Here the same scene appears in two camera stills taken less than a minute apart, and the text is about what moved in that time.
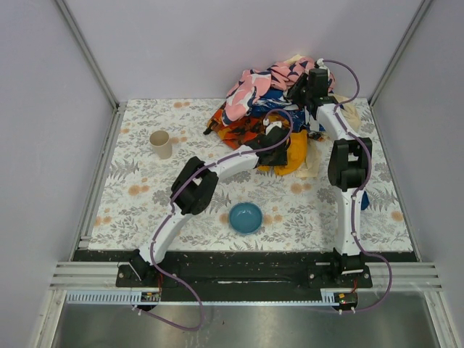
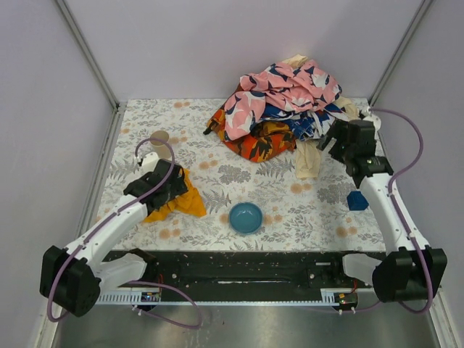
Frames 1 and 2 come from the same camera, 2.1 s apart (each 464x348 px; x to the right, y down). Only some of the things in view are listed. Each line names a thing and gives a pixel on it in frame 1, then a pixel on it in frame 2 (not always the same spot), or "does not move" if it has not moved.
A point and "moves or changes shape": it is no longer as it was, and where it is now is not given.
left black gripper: (277, 156) -> (173, 186)
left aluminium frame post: (113, 129) does not move
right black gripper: (296, 91) -> (334, 138)
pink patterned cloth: (243, 96) moves or changes shape
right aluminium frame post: (420, 13) does not move
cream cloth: (312, 167) does not move
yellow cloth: (296, 153) moves or changes shape
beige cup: (162, 143) does not move
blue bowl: (245, 217) does not move
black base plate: (245, 273) does not move
